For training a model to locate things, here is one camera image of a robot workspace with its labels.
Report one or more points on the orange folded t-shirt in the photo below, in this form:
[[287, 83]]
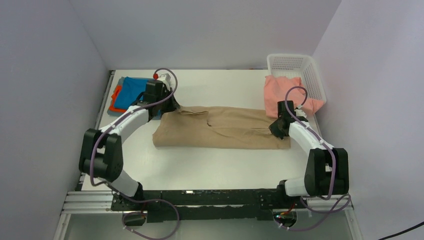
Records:
[[121, 99]]

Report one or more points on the grey folded t-shirt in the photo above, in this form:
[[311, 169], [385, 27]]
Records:
[[111, 112]]

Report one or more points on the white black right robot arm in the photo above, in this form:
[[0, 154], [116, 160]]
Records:
[[327, 167]]

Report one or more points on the blue folded t-shirt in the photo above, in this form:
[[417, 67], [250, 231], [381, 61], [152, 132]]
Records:
[[134, 85]]

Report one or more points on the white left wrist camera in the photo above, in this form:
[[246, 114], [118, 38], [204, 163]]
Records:
[[164, 79]]

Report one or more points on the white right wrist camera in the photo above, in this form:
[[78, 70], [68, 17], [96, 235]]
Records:
[[300, 112]]

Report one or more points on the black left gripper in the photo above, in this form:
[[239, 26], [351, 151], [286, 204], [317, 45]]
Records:
[[173, 106]]

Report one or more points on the beige t-shirt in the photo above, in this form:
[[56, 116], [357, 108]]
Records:
[[217, 127]]

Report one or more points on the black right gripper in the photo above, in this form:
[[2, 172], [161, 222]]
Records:
[[273, 128]]

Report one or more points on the pink t-shirt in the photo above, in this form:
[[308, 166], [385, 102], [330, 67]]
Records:
[[277, 88]]

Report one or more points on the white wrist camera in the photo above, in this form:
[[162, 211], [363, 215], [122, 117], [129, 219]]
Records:
[[164, 79], [300, 112]]

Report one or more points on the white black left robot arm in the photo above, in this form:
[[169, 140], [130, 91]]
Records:
[[101, 154]]

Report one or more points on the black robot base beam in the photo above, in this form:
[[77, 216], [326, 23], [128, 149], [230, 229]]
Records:
[[224, 204]]

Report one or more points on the aluminium frame rails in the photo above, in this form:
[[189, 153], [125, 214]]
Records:
[[82, 203]]

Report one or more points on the white plastic laundry basket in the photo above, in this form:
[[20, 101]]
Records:
[[298, 65]]

